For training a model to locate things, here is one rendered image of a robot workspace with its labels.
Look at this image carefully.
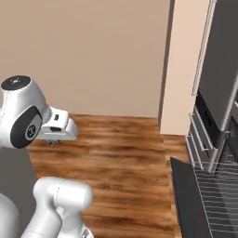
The long silver door handle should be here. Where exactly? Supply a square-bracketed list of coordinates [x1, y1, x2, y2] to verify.
[191, 0, 218, 98]

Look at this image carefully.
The grey drawer front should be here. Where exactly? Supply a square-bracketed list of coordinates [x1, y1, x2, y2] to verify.
[189, 112, 219, 153]
[184, 133, 206, 171]

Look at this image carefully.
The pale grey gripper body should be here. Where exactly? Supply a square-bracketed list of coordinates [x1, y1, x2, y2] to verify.
[37, 117, 80, 142]

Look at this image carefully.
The wire oven rack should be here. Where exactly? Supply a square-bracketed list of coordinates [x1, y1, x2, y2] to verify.
[191, 151, 238, 238]

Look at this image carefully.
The dark grey oven door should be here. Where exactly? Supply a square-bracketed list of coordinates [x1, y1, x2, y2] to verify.
[169, 156, 215, 238]

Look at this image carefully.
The silver slanted bar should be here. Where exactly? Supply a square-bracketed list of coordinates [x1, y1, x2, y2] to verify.
[207, 73, 238, 175]

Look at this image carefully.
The beige tall cabinet panel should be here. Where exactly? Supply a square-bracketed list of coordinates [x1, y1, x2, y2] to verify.
[159, 0, 215, 137]

